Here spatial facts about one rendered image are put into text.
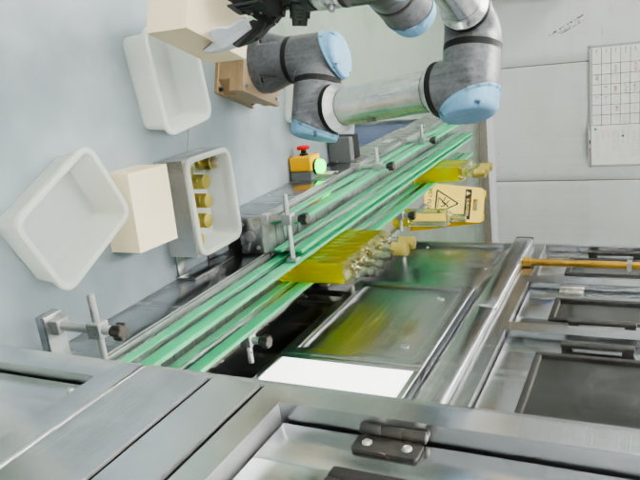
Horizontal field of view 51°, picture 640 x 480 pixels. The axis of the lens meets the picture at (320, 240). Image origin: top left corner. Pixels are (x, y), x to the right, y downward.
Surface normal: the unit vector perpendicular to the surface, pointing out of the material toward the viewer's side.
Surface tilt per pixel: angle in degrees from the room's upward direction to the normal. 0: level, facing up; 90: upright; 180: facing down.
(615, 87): 90
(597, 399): 90
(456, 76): 101
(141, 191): 0
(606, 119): 90
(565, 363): 90
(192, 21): 0
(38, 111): 0
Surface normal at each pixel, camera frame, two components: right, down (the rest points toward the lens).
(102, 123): 0.90, 0.02
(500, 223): -0.43, 0.30
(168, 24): -0.44, -0.05
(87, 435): -0.11, -0.95
